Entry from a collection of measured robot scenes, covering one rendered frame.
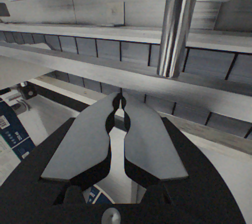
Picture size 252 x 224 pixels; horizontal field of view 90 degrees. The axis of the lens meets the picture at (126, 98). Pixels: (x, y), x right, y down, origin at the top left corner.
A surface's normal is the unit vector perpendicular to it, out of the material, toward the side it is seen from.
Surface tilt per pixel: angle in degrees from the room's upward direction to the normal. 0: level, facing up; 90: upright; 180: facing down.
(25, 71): 90
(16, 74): 90
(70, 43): 0
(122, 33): 0
